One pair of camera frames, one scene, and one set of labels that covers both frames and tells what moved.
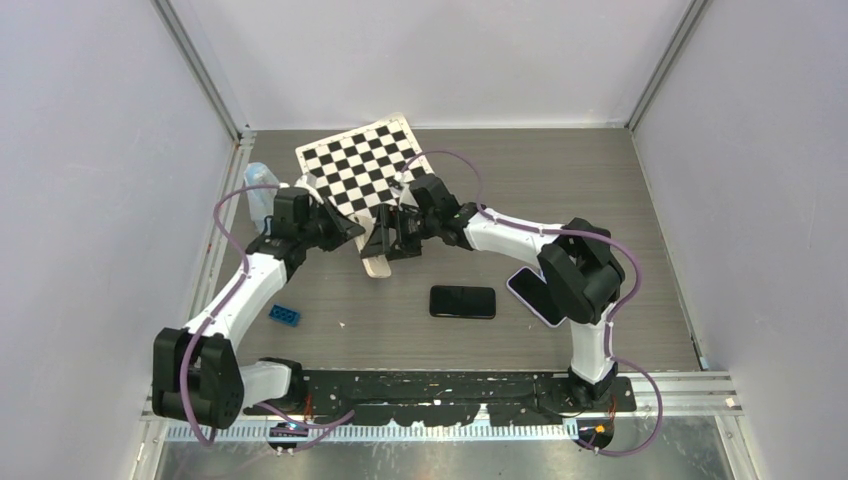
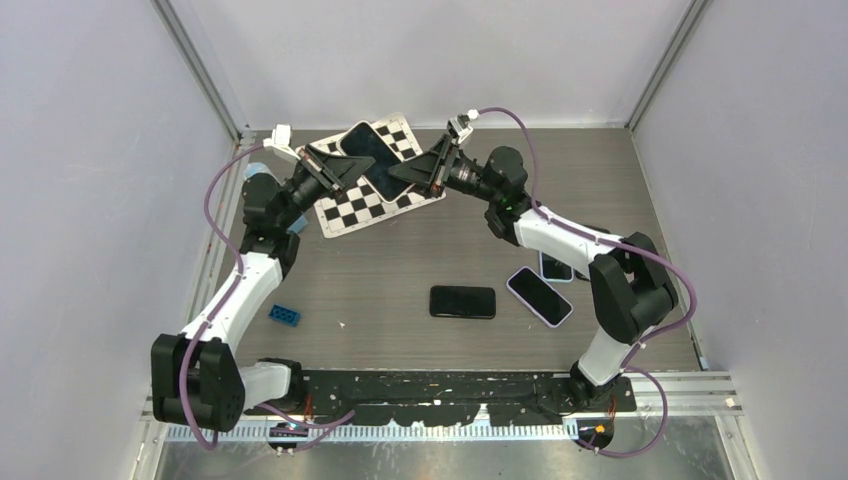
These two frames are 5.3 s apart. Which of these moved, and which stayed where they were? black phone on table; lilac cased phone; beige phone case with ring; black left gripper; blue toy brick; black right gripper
Moved: black left gripper; beige phone case with ring; black right gripper
Stayed: blue toy brick; black phone on table; lilac cased phone
